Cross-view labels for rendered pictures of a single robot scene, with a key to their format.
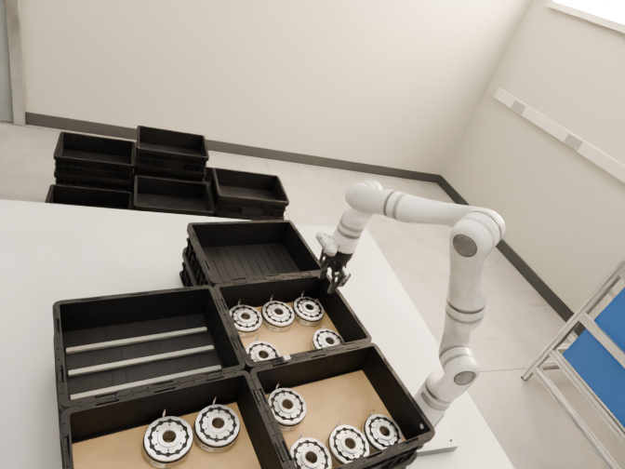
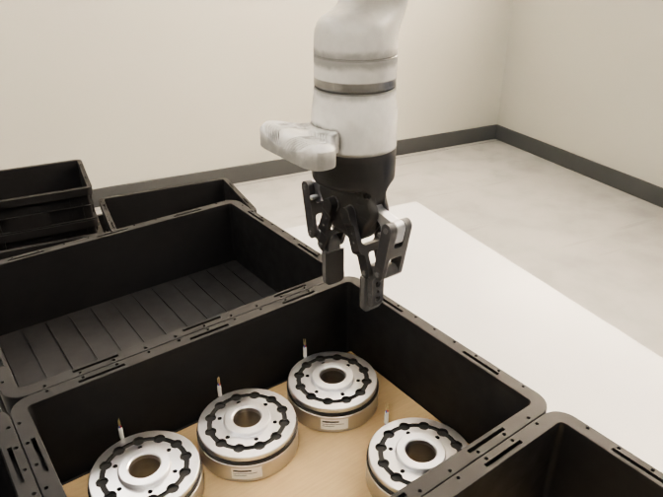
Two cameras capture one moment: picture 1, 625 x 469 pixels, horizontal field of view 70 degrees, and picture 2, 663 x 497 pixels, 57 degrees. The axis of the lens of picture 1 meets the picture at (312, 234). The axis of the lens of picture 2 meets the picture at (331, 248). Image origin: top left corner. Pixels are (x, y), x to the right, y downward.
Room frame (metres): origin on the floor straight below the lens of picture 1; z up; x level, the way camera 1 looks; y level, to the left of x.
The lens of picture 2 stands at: (0.54, -0.09, 1.31)
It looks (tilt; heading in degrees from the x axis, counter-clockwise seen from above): 28 degrees down; 2
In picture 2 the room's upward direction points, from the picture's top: straight up
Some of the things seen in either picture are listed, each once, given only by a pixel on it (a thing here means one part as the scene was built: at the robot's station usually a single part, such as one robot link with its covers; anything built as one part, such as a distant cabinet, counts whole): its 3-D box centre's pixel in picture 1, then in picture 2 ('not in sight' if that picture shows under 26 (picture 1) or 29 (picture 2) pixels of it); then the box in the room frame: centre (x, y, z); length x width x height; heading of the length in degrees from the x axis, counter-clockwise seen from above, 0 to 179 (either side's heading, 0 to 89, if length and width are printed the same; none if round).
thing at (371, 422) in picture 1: (383, 432); not in sight; (0.74, -0.35, 0.86); 0.10 x 0.10 x 0.01
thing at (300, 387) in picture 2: (309, 308); (332, 380); (1.08, -0.07, 0.86); 0.10 x 0.10 x 0.01
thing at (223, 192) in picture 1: (242, 217); (184, 270); (2.18, 0.42, 0.37); 0.40 x 0.30 x 0.45; 118
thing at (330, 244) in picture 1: (340, 236); (336, 112); (1.05, -0.08, 1.17); 0.11 x 0.09 x 0.06; 128
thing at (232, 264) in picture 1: (252, 261); (158, 314); (1.20, 0.16, 0.87); 0.40 x 0.30 x 0.11; 129
